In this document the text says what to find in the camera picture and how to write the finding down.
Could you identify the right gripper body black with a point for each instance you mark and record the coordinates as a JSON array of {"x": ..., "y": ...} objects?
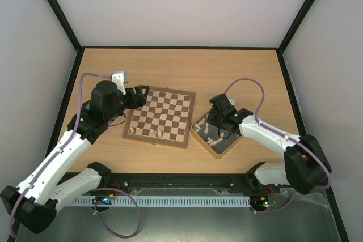
[{"x": 214, "y": 118}]

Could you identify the wooden chess board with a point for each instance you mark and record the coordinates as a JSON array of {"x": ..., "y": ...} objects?
[{"x": 166, "y": 109}]

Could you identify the gold tin with light pieces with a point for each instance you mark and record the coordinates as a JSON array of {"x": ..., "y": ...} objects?
[{"x": 216, "y": 141}]

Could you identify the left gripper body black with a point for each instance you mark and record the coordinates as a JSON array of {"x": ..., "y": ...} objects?
[{"x": 133, "y": 103}]

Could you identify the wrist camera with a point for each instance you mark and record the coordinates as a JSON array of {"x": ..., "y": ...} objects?
[
  {"x": 231, "y": 101},
  {"x": 120, "y": 77}
]

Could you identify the light blue cable duct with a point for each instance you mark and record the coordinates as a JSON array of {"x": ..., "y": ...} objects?
[{"x": 163, "y": 201}]

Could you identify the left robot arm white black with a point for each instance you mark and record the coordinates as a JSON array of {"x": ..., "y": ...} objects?
[{"x": 37, "y": 200}]

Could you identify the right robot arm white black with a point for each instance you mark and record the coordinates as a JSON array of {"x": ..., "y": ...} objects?
[{"x": 304, "y": 165}]

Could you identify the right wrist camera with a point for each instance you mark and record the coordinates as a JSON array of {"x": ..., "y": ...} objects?
[{"x": 231, "y": 101}]

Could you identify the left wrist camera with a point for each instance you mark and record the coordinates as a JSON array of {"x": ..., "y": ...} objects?
[{"x": 120, "y": 77}]

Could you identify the light chess pawn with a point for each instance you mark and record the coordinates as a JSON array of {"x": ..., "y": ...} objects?
[{"x": 139, "y": 130}]

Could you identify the black aluminium frame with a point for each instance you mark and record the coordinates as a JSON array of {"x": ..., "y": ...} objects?
[{"x": 55, "y": 6}]

